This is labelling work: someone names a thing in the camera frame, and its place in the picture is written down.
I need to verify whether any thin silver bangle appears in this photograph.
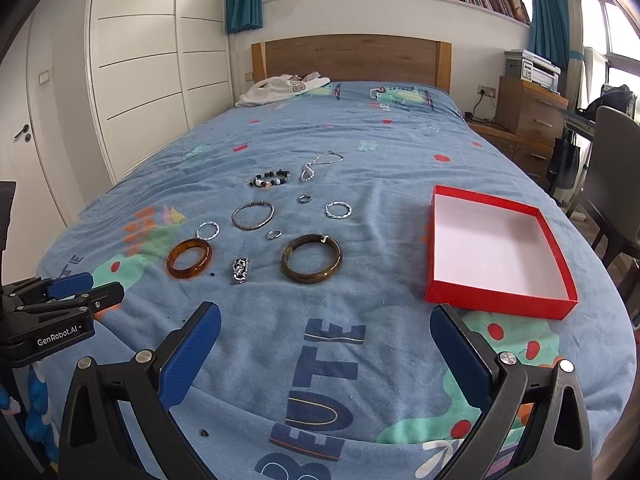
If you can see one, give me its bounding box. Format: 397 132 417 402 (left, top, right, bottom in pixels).
231 201 275 231

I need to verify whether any red cardboard box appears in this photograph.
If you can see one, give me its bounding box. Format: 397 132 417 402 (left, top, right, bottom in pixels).
425 185 579 321

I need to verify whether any grey chair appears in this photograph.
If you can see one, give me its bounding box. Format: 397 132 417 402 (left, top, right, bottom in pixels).
580 106 640 268

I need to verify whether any amber resin bangle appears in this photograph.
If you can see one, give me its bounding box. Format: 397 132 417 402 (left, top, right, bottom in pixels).
166 238 213 281

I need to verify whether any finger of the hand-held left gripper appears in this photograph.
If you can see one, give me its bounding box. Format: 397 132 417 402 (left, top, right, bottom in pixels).
20 282 126 321
10 272 95 306

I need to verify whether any black and white beaded bracelet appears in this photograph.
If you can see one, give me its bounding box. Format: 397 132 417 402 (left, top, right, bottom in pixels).
246 170 291 191

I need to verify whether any wooden dresser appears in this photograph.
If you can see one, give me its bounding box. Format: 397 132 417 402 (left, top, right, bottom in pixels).
495 76 571 136

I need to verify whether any low wooden nightstand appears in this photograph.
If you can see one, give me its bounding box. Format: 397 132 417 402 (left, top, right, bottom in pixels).
467 120 556 186

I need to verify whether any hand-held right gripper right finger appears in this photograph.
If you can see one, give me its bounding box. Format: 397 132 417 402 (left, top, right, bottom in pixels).
430 304 593 480

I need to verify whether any white printer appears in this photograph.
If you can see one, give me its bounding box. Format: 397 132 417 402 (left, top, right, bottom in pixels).
504 50 561 92

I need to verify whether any white garment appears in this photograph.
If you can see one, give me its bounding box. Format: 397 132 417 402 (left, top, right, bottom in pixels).
235 74 331 108

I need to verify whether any dark green stone bangle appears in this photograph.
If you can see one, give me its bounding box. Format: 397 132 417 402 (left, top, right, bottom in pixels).
281 233 343 285

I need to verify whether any black backpack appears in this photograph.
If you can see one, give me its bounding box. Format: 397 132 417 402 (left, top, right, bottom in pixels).
585 85 636 121

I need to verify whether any dark tote bag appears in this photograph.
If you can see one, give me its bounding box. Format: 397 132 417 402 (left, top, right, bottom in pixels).
551 132 582 191

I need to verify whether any white wardrobe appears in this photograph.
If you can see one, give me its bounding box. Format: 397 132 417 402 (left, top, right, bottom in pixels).
87 0 233 186

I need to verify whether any silver chain necklace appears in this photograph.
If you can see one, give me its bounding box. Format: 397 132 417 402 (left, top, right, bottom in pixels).
300 150 345 182

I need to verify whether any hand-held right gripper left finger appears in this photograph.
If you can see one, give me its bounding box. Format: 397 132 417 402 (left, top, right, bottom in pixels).
57 301 222 480

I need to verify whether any blue printed blanket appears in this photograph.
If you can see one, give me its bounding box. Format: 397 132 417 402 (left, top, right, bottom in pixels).
37 80 632 480

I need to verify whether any wooden headboard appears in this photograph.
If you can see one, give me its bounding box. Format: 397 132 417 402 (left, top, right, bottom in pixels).
251 34 452 93

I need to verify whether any black power cable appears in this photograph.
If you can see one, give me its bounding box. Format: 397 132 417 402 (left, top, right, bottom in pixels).
465 92 497 125

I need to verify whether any white door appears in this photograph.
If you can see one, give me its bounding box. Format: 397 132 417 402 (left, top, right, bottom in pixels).
0 10 68 231

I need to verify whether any person's left hand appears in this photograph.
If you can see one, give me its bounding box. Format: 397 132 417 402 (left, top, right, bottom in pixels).
0 362 58 461

